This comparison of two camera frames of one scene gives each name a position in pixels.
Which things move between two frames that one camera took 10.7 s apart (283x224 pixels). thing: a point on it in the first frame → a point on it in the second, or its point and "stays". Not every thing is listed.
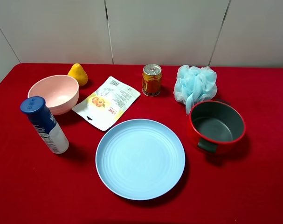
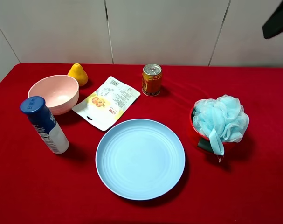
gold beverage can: [151, 80] stays
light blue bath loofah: [194, 84] → [223, 119]
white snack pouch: [100, 108] stays
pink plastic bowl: [61, 93] stays
